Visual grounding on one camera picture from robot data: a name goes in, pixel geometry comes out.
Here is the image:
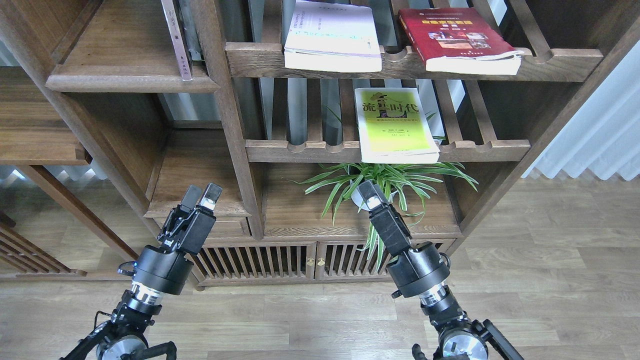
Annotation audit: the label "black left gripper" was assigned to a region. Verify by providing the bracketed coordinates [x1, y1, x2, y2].
[132, 182, 223, 296]

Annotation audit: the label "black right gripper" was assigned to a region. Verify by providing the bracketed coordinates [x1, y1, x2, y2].
[356, 180, 451, 299]

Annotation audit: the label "red paperback book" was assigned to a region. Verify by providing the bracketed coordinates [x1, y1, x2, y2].
[398, 7, 523, 76]

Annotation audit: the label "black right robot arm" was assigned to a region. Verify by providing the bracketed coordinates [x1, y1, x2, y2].
[357, 180, 522, 360]

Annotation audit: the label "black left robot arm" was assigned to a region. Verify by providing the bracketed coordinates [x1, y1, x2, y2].
[66, 183, 222, 360]

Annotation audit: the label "white plant pot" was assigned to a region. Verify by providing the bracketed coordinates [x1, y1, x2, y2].
[350, 188, 399, 212]

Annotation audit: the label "green spider plant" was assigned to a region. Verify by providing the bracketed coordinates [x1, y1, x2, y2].
[292, 105, 480, 271]

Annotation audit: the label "yellow green paperback book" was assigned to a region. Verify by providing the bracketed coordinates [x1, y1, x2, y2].
[354, 88, 440, 164]

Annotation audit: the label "dark wooden bookshelf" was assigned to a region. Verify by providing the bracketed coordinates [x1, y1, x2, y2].
[1, 0, 639, 286]

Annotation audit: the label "dark wooden slatted bench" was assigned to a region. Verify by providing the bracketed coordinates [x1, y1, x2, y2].
[0, 212, 88, 280]

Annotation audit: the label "thin upright book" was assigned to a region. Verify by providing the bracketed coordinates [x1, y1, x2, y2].
[161, 0, 194, 81]

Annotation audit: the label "white lavender paperback book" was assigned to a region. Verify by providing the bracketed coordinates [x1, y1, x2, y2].
[283, 0, 382, 73]

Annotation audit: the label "white curtain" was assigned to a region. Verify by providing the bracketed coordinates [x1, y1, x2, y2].
[523, 44, 640, 181]

